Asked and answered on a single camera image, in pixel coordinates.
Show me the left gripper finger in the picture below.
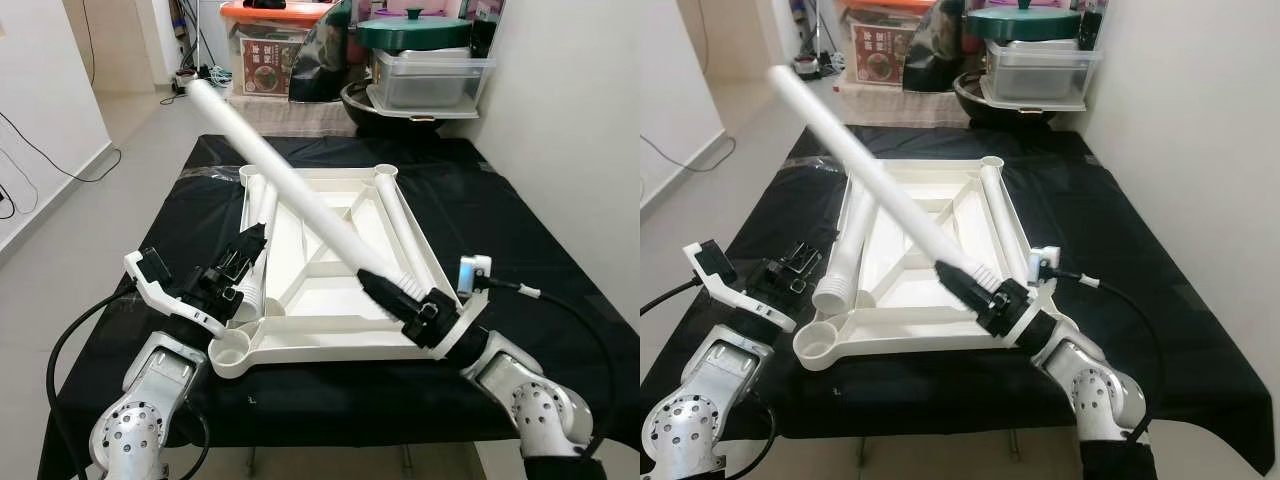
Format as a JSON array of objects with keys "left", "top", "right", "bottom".
[
  {"left": 775, "top": 250, "right": 806, "bottom": 296},
  {"left": 240, "top": 222, "right": 269, "bottom": 273},
  {"left": 795, "top": 240, "right": 827, "bottom": 286},
  {"left": 222, "top": 238, "right": 253, "bottom": 291}
]

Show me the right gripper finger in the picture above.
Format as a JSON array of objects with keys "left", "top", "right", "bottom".
[
  {"left": 935, "top": 258, "right": 999, "bottom": 313},
  {"left": 357, "top": 268, "right": 419, "bottom": 323}
]

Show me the white plastic tabletop panel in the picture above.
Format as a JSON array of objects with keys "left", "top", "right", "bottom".
[
  {"left": 207, "top": 163, "right": 491, "bottom": 379},
  {"left": 793, "top": 155, "right": 1061, "bottom": 373}
]

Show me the black table cloth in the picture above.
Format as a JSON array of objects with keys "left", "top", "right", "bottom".
[
  {"left": 38, "top": 133, "right": 641, "bottom": 480},
  {"left": 640, "top": 125, "right": 1276, "bottom": 476}
]

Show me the beige cloth covered bench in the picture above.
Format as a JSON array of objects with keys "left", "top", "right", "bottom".
[
  {"left": 835, "top": 82, "right": 976, "bottom": 129},
  {"left": 215, "top": 92, "right": 361, "bottom": 138}
]

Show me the black wok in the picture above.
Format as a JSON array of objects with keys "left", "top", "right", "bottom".
[
  {"left": 952, "top": 72, "right": 1061, "bottom": 129},
  {"left": 340, "top": 80, "right": 451, "bottom": 136}
]

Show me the orange lid storage box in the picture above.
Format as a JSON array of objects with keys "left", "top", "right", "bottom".
[
  {"left": 218, "top": 0, "right": 336, "bottom": 98},
  {"left": 840, "top": 0, "right": 946, "bottom": 89}
]

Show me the black bag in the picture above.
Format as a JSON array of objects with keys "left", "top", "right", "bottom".
[
  {"left": 900, "top": 0, "right": 971, "bottom": 94},
  {"left": 288, "top": 0, "right": 356, "bottom": 103}
]

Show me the clear plastic container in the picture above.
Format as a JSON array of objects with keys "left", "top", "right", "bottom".
[
  {"left": 980, "top": 40, "right": 1103, "bottom": 111},
  {"left": 365, "top": 48, "right": 496, "bottom": 119}
]

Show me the green pot lid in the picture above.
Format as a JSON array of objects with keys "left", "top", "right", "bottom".
[
  {"left": 965, "top": 5, "right": 1083, "bottom": 43},
  {"left": 356, "top": 8, "right": 473, "bottom": 51}
]

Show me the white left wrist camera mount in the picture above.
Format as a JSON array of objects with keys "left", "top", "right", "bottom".
[
  {"left": 125, "top": 250, "right": 226, "bottom": 336},
  {"left": 683, "top": 240, "right": 796, "bottom": 333}
]

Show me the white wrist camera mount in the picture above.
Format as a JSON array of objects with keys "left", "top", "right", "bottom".
[
  {"left": 125, "top": 250, "right": 226, "bottom": 336},
  {"left": 425, "top": 256, "right": 493, "bottom": 361},
  {"left": 1005, "top": 245, "right": 1066, "bottom": 351},
  {"left": 683, "top": 240, "right": 796, "bottom": 333}
]

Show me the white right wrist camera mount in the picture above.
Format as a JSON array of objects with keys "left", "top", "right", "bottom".
[
  {"left": 425, "top": 256, "right": 493, "bottom": 361},
  {"left": 1005, "top": 245, "right": 1066, "bottom": 351}
]

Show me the thin black loose cable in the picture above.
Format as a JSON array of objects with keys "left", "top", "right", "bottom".
[
  {"left": 0, "top": 110, "right": 123, "bottom": 216},
  {"left": 640, "top": 135, "right": 736, "bottom": 173}
]

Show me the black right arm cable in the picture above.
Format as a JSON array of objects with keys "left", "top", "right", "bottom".
[
  {"left": 488, "top": 278, "right": 619, "bottom": 451},
  {"left": 1058, "top": 268, "right": 1166, "bottom": 441}
]

